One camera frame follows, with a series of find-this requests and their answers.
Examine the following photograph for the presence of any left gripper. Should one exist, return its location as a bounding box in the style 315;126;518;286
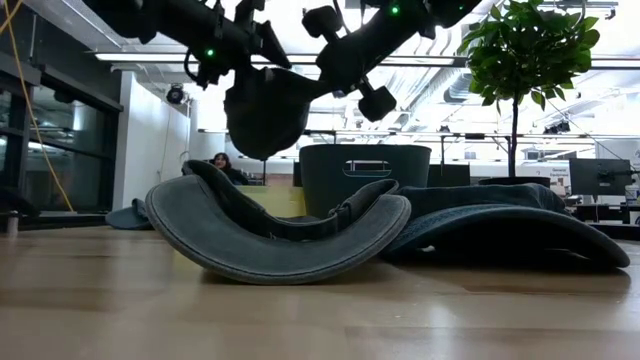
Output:
184;0;294;92

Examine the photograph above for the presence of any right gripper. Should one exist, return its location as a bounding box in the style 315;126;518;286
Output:
299;4;399;124

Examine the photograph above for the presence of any dark blue cap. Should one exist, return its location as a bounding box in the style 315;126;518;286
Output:
223;67;331;162

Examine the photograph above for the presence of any blue denim cap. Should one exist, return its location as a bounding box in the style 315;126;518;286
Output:
104;197;155;232

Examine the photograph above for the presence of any navy denim cap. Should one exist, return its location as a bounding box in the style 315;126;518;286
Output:
382;182;631;270

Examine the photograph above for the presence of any black ceiling spotlight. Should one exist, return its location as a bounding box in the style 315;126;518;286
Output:
165;83;186;105

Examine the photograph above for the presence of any teal plastic bin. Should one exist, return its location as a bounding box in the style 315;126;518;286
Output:
298;144;433;220

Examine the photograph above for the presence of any long ceiling light bar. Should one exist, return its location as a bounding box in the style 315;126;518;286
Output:
93;51;469;67

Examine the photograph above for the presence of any person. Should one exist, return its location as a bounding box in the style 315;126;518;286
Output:
208;152;250;187

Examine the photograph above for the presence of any black background desk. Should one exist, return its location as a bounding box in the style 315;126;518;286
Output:
302;128;514;187

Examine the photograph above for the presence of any grey cap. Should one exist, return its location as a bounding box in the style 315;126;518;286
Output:
144;159;413;286

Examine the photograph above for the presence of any black framed glass partition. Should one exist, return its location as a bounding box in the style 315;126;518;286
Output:
0;4;125;221

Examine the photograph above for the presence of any green leafy plant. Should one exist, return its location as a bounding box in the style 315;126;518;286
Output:
455;0;601;179

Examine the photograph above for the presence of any black computer monitor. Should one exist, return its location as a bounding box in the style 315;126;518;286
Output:
568;158;634;197

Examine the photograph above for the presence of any yellow power cable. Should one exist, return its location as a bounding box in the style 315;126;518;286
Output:
0;0;75;214

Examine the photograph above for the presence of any black metal table frame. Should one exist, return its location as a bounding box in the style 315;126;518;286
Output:
0;212;109;232

